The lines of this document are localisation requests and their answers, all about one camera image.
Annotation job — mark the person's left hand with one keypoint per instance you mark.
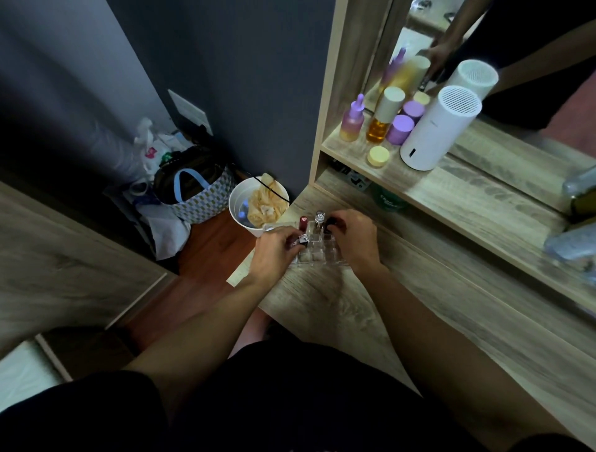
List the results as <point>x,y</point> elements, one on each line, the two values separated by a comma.
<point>272,256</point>

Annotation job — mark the person's right hand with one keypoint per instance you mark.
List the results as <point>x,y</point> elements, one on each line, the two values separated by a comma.
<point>361,242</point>

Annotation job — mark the person's left fingers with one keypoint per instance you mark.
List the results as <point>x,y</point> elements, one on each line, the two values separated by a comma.
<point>292,237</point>

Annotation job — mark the person's right fingers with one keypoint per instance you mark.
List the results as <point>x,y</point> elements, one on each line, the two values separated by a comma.
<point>339,222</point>

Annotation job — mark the silver and red lipstick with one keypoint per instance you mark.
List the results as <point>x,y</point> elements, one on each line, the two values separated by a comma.
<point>303,240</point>

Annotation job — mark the dark lipstick tube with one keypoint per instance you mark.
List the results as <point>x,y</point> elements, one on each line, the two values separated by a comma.
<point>328,227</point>

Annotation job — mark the person's left forearm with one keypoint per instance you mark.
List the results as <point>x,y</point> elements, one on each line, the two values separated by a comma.
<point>195,335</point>

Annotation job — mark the person's right forearm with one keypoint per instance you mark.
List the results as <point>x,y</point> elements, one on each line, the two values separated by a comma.
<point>447,349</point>

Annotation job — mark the red lipstick tube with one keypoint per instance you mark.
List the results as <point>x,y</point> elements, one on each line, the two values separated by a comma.
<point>303,224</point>

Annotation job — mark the silver capped lipstick tube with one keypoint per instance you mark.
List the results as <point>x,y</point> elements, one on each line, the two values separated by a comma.
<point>319,220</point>

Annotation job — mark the clear acrylic lipstick organizer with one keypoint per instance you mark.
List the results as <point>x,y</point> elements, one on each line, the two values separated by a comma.
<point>321,254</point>

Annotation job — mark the crumpled yellow tissue waste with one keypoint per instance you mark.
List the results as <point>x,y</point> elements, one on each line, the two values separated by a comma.
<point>263,205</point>

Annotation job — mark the power socket strip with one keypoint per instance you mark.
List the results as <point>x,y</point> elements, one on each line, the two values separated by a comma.
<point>349,174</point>

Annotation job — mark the green bottle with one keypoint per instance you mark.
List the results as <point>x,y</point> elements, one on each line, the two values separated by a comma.
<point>389,200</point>

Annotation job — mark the white waste bin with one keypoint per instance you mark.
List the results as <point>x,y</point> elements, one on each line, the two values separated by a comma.
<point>244,209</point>

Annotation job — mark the small yellow cosmetic jar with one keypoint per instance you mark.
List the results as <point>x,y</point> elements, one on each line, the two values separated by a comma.
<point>378,156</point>

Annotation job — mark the person's leg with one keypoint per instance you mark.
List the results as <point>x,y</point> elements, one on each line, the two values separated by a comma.
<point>251,328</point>

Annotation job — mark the purple dropper bottle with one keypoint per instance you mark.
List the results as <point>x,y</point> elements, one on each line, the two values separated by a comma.
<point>352,121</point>

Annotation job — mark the purple cosmetic jar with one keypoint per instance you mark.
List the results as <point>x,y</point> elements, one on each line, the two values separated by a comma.
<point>399,130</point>

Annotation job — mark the amber bottle cream cap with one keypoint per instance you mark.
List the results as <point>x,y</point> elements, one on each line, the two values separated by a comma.
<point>384,116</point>

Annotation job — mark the wooden vanity shelf unit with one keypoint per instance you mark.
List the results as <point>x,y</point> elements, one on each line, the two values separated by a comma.
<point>465,200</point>

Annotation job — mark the white cylindrical humidifier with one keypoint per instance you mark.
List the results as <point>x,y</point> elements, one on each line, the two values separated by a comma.
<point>437,130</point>

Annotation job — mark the person's black shorts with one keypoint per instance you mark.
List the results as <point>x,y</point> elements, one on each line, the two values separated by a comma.
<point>288,400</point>

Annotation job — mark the white plastic bag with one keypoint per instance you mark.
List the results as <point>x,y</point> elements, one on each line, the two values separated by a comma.
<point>151,149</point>

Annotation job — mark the clear spray bottle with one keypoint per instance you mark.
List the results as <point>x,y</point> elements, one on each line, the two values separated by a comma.
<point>573,249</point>

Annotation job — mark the white mattress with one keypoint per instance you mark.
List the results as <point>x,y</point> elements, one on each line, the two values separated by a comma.
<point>23,372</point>

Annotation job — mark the white wall outlet plate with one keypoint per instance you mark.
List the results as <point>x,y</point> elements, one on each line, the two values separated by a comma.
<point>188,111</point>

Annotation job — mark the wall mirror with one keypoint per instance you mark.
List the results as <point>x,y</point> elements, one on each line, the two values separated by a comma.
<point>512,116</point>

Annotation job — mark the wooden bed frame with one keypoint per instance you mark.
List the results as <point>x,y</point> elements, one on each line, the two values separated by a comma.
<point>65,260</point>

